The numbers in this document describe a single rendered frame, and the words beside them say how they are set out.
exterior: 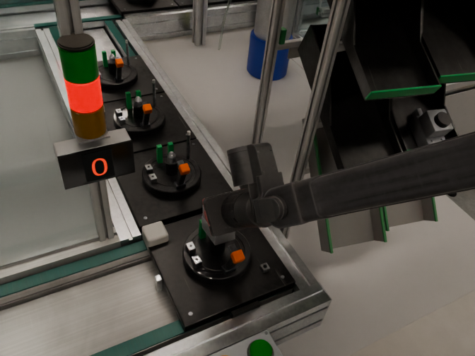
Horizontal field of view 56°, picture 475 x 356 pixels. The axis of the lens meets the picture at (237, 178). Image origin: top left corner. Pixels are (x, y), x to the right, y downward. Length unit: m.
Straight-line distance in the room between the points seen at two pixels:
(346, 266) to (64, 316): 0.63
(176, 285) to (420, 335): 0.54
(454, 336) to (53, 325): 0.83
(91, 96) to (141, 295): 0.43
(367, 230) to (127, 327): 0.53
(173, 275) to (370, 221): 0.44
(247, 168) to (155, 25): 1.33
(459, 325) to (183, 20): 1.48
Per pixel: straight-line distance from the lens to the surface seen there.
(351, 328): 1.03
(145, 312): 0.92
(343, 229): 0.97
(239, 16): 2.07
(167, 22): 1.93
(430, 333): 1.10
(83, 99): 0.70
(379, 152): 0.88
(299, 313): 0.89
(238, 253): 0.81
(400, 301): 1.11
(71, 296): 0.97
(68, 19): 0.70
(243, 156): 0.66
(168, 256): 0.93
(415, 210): 1.09
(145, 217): 1.00
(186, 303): 0.87
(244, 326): 0.87
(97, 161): 0.77
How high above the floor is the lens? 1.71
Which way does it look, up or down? 43 degrees down
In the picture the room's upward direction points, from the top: 7 degrees clockwise
